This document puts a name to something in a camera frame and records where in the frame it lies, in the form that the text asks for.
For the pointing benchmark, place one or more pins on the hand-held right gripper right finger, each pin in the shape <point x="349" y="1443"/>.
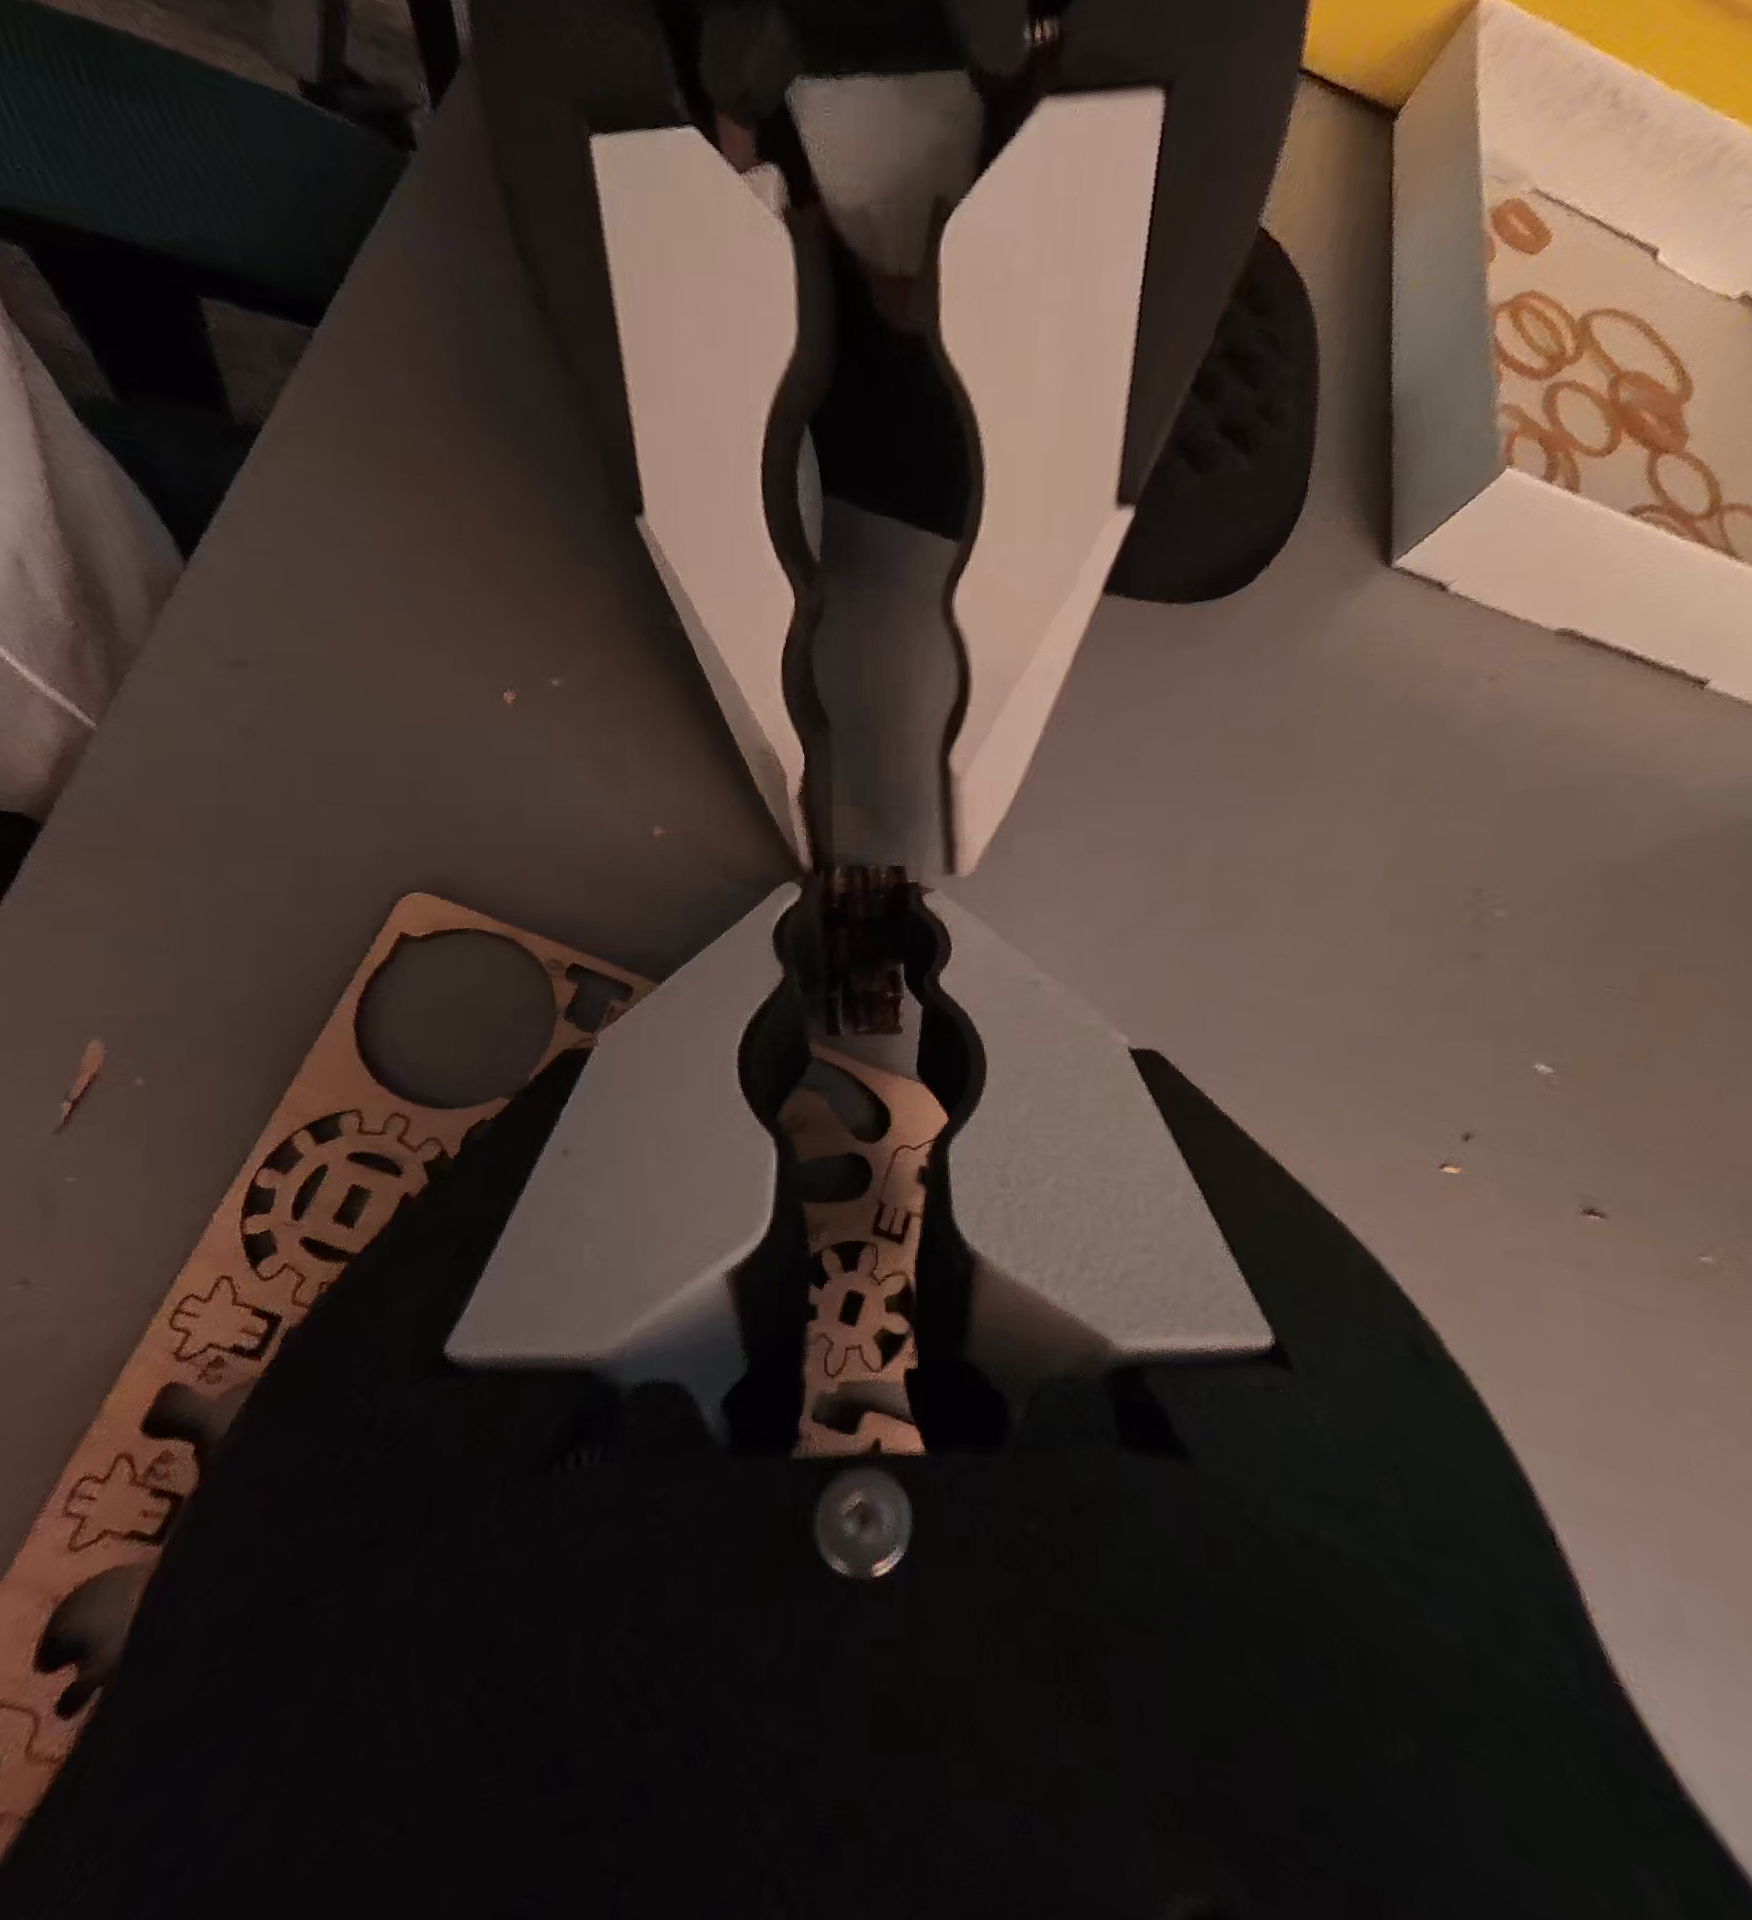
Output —
<point x="1115" y="1201"/>

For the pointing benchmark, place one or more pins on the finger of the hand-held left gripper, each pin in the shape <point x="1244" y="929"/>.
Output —
<point x="1062" y="375"/>
<point x="696" y="375"/>

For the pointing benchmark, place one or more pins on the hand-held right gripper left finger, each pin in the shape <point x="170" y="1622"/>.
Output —
<point x="635" y="1201"/>

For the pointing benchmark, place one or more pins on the small wooden model part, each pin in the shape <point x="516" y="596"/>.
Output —
<point x="862" y="944"/>

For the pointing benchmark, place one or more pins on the laser-cut wooden parts sheet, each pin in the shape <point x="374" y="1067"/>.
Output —
<point x="216" y="1350"/>

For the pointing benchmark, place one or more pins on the yellow plastic bin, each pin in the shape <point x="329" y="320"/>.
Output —
<point x="1355" y="44"/>

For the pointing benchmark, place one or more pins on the pile of tan rubber bands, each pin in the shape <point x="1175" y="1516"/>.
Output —
<point x="1626" y="390"/>

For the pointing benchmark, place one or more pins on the small wood splinter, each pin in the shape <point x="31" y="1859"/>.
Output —
<point x="79" y="1084"/>

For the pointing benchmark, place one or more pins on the white cardboard box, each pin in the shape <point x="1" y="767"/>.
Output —
<point x="1594" y="585"/>

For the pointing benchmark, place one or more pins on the dark teal chair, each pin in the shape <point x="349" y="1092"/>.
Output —
<point x="142" y="119"/>

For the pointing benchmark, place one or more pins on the person's white shirt torso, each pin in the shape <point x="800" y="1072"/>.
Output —
<point x="20" y="495"/>

